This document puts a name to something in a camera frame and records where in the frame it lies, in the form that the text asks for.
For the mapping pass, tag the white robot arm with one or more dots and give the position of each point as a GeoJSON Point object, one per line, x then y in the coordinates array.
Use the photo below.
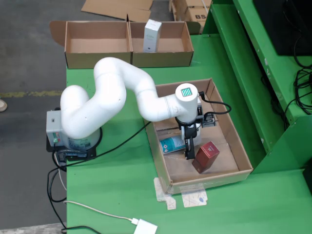
{"type": "Point", "coordinates": [109, 80]}

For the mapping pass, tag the white bottle teal label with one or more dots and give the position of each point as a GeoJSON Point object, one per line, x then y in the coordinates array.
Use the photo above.
{"type": "Point", "coordinates": [170, 143]}

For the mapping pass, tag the tall white carton box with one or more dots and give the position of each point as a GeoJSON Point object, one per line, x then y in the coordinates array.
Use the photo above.
{"type": "Point", "coordinates": [151, 34]}

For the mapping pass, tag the green metal cabinet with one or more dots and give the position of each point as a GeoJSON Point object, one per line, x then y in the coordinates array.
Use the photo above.
{"type": "Point", "coordinates": [243, 73]}

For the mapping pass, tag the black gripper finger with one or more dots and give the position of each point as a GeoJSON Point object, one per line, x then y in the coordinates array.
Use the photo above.
{"type": "Point", "coordinates": [189, 148]}

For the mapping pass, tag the grey robot base unit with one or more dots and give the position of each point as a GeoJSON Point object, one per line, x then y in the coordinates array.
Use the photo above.
{"type": "Point", "coordinates": [53, 126]}

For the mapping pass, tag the open brown cardboard box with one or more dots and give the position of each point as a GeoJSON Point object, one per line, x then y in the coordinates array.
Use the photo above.
{"type": "Point", "coordinates": [97, 59]}
{"type": "Point", "coordinates": [161, 59]}

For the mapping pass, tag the dark red carton box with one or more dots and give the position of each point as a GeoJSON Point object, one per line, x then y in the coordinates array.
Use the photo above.
{"type": "Point", "coordinates": [204, 158]}

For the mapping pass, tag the plain cardboard box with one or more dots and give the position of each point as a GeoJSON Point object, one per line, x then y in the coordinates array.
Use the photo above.
{"type": "Point", "coordinates": [179, 9]}

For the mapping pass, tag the shallow cardboard tray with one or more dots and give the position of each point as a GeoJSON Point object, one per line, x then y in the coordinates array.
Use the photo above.
{"type": "Point", "coordinates": [219, 151]}

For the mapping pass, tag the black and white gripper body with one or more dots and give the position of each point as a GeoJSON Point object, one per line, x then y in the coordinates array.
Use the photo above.
{"type": "Point", "coordinates": [187, 129]}

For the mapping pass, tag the beige shoe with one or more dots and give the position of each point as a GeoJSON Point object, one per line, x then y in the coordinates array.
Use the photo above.
{"type": "Point", "coordinates": [3, 105]}

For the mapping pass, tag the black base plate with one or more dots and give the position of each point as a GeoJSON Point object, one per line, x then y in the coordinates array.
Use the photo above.
{"type": "Point", "coordinates": [90, 156]}

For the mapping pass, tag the white adapter block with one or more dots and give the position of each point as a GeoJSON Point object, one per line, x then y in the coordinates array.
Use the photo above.
{"type": "Point", "coordinates": [145, 228]}

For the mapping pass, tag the flattened white carton flap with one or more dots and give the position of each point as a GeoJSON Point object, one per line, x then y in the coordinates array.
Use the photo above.
{"type": "Point", "coordinates": [162, 192]}
{"type": "Point", "coordinates": [195, 198]}

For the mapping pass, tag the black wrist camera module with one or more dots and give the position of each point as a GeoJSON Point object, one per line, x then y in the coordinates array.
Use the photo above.
{"type": "Point", "coordinates": [209, 120]}

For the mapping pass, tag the flat cardboard sheet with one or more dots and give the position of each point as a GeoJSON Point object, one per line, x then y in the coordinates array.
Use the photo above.
{"type": "Point", "coordinates": [117, 8]}

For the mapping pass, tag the BS printed cardboard box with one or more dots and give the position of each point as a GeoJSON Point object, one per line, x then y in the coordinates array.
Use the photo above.
{"type": "Point", "coordinates": [197, 17]}

